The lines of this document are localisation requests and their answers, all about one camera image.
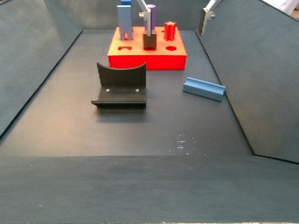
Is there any blue arch object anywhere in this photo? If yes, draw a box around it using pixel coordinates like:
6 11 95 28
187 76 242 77
182 77 226 102

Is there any light blue arch peg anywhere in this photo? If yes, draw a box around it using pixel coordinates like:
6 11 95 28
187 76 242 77
117 5 134 40

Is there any dark brown hexagon peg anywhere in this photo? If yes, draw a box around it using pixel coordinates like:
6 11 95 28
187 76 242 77
143 31 157 49

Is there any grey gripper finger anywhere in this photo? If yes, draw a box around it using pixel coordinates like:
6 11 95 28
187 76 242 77
137 0 151 36
199 0 219 35

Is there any black curved fixture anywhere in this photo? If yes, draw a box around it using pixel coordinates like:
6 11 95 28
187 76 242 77
91 63 147 109

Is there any purple cylinder peg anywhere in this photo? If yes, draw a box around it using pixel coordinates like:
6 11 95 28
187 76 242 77
147 4 157 30

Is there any dark blue square peg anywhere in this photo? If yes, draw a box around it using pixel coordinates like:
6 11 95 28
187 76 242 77
121 0 133 5

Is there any red star peg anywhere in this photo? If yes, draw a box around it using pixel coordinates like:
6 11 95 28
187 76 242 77
163 21 177 41

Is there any red shape sorter base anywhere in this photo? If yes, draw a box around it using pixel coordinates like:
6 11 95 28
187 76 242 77
107 26 187 70

